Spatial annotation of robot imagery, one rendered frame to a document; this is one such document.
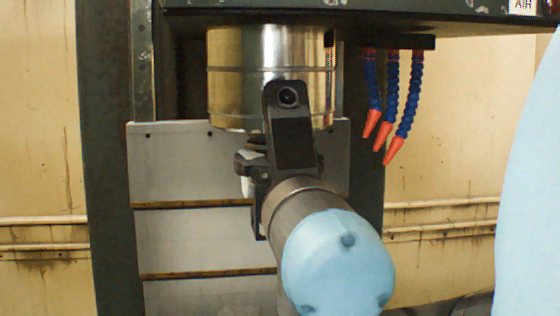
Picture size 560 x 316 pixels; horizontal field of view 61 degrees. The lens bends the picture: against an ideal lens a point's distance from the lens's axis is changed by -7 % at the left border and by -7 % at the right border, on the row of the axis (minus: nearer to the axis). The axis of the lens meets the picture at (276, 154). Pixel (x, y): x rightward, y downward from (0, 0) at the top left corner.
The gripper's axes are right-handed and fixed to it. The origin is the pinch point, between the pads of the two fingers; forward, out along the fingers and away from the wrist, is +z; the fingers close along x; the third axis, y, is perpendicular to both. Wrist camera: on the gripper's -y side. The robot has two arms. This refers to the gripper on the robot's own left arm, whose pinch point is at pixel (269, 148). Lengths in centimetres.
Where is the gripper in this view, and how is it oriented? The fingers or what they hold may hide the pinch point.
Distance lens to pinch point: 66.6
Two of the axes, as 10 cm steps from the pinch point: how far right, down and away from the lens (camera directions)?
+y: 0.0, 9.8, 2.1
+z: -1.6, -2.1, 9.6
